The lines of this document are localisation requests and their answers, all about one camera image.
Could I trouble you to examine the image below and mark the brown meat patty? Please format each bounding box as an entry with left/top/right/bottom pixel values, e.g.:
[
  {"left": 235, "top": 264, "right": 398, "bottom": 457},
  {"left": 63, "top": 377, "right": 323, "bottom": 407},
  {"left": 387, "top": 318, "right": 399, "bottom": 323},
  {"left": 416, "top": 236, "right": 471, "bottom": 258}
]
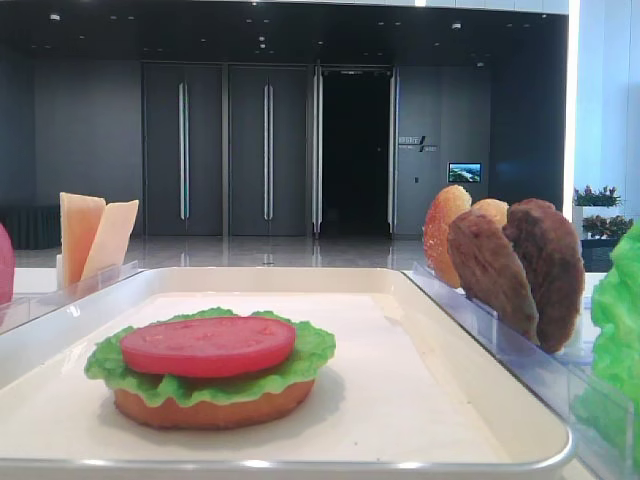
[
  {"left": 503, "top": 198, "right": 585, "bottom": 354},
  {"left": 447, "top": 209, "right": 539, "bottom": 344}
]

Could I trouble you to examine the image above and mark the green lettuce leaf on tray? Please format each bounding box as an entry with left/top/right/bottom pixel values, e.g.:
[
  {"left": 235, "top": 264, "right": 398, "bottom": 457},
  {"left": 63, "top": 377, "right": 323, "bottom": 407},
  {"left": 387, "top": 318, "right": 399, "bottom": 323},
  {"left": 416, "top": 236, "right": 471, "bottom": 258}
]
[{"left": 85, "top": 308, "right": 336, "bottom": 407}]

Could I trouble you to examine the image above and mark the bread bun slice front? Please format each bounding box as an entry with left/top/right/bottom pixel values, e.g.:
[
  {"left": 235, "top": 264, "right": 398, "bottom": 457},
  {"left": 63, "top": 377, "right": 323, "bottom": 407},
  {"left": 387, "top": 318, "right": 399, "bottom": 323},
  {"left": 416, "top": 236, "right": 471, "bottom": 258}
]
[{"left": 423, "top": 185, "right": 472, "bottom": 289}]

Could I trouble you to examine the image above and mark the bread bun slice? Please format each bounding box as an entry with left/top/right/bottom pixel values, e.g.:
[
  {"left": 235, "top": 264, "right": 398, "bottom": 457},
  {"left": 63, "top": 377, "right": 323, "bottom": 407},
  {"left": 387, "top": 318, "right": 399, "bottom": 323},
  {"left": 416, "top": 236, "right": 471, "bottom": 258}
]
[
  {"left": 471, "top": 198, "right": 509, "bottom": 228},
  {"left": 423, "top": 185, "right": 472, "bottom": 289}
]

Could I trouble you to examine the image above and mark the red tomato slice on tray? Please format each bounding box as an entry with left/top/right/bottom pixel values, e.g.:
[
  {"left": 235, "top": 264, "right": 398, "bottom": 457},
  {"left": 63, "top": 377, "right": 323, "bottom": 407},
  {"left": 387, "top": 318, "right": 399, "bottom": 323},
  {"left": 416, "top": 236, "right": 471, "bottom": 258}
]
[{"left": 120, "top": 316, "right": 296, "bottom": 378}]

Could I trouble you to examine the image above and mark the bread bun slice rear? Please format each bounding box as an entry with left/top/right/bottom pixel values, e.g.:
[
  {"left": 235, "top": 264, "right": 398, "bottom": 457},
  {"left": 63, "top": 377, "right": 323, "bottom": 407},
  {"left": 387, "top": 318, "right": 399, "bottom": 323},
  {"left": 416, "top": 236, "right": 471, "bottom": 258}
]
[{"left": 471, "top": 198, "right": 509, "bottom": 228}]

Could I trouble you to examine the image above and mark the pale yellow cheese slice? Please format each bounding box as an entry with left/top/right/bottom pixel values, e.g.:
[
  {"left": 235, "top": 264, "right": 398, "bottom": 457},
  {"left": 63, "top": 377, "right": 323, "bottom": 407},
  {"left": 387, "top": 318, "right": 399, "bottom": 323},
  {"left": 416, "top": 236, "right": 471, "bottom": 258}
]
[{"left": 81, "top": 200, "right": 139, "bottom": 280}]

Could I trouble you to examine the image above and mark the orange cheese slice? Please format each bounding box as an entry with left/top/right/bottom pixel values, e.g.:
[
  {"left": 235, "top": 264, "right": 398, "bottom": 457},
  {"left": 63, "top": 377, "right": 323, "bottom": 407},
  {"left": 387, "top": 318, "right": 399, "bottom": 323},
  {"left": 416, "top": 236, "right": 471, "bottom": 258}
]
[{"left": 59, "top": 192, "right": 106, "bottom": 287}]

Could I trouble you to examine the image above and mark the standing red tomato slice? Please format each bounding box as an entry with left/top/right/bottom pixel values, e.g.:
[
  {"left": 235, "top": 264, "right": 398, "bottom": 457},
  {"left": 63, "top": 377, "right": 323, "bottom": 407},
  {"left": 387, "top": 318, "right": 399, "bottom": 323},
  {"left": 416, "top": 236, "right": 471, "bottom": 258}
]
[{"left": 0, "top": 225, "right": 15, "bottom": 305}]

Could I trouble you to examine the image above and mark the standing green lettuce leaf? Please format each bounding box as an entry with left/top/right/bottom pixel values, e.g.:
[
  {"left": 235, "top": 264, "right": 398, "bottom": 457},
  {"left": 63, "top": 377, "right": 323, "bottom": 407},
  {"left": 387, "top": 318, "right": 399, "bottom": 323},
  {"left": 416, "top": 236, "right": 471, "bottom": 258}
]
[{"left": 573, "top": 225, "right": 639, "bottom": 444}]

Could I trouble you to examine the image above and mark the dark double door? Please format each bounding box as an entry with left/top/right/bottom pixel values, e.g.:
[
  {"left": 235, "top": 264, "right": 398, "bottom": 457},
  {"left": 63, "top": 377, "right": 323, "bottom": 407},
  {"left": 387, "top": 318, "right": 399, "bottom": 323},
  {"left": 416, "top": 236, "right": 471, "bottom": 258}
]
[{"left": 143, "top": 63, "right": 311, "bottom": 236}]

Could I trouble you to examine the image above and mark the bottom bun slice on tray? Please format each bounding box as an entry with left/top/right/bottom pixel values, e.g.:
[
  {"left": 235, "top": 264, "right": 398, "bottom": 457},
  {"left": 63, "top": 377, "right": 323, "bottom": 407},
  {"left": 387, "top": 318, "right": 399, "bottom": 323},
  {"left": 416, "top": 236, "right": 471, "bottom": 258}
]
[{"left": 114, "top": 380, "right": 315, "bottom": 430}]

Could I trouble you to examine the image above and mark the white metal tray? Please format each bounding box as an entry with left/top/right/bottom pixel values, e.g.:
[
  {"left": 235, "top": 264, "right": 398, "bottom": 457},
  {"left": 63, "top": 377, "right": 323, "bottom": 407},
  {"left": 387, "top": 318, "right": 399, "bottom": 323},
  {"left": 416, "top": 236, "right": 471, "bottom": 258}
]
[{"left": 1, "top": 268, "right": 575, "bottom": 479}]

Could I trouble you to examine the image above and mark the flower planter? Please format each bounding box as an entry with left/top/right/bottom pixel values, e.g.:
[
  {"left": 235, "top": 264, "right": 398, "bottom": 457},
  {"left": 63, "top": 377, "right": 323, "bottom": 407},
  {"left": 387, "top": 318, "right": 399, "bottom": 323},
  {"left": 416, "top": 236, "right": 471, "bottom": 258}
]
[{"left": 573, "top": 185, "right": 634, "bottom": 239}]

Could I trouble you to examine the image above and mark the small wall screen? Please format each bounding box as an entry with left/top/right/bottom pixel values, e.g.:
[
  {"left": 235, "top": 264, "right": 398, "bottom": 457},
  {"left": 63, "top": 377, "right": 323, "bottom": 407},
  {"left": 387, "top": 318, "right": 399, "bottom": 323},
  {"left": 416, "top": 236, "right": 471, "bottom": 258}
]
[{"left": 447, "top": 162, "right": 482, "bottom": 183}]

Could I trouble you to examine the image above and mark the clear right long rack rail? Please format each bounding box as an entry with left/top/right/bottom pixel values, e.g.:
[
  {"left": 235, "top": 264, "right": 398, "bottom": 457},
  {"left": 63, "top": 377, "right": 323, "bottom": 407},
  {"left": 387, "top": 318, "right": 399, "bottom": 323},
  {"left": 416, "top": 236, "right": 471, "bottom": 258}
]
[{"left": 406, "top": 264, "right": 639, "bottom": 479}]

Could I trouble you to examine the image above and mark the clear long rack rail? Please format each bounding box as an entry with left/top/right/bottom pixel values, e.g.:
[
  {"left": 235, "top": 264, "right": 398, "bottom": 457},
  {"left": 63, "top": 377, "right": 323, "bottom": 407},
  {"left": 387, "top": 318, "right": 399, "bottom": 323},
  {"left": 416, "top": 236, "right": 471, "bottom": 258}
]
[
  {"left": 406, "top": 264, "right": 639, "bottom": 479},
  {"left": 1, "top": 261, "right": 142, "bottom": 334}
]

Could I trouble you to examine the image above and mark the clear left long rack rail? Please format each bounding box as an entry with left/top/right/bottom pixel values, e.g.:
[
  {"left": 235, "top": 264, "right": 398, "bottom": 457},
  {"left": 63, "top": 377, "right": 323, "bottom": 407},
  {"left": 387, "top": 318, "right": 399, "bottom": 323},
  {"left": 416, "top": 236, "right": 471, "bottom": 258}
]
[{"left": 1, "top": 261, "right": 142, "bottom": 334}]

